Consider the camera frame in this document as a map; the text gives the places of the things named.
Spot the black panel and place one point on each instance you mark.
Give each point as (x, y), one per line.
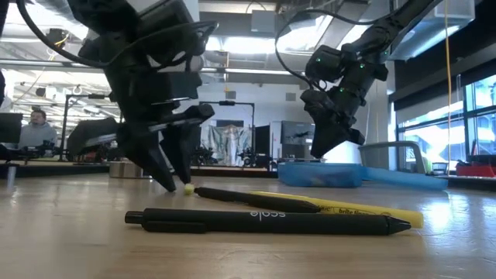
(262, 139)

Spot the black cabinet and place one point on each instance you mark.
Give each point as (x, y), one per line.
(298, 133)

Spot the black monitor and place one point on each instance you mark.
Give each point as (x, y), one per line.
(9, 128)

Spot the grey office chair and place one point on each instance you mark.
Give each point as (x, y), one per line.
(387, 144)

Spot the person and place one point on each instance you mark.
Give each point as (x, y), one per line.
(36, 135)

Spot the red bin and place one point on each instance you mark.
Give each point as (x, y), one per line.
(476, 170)

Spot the black marker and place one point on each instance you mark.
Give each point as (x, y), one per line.
(252, 199)

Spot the grey ceiling box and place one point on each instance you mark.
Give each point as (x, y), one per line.
(263, 21)

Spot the grey draped cloth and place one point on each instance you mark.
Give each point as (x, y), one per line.
(228, 143)

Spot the ceiling light strip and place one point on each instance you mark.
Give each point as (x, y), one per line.
(259, 71)

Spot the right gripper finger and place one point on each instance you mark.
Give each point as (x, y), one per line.
(339, 135)
(321, 135)

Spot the black ceiling device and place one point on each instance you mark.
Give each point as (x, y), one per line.
(56, 38)

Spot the black aluminium frame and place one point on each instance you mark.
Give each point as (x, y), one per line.
(58, 170)

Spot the table lamp white shade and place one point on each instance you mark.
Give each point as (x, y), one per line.
(124, 170)

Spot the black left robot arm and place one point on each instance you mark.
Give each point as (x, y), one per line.
(100, 23)

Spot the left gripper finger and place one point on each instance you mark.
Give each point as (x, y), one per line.
(143, 151)
(182, 147)

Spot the orange pencil yellow tip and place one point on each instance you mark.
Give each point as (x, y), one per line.
(189, 189)

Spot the black pen white print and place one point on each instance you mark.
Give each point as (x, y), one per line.
(271, 224)

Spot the blue plastic supply box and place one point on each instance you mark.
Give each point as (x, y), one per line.
(310, 174)

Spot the black background robot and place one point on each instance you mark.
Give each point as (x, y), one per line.
(205, 157)
(253, 159)

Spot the yellow highlighter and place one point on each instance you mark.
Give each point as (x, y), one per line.
(387, 217)

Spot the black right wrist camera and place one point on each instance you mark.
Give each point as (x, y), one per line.
(323, 64)

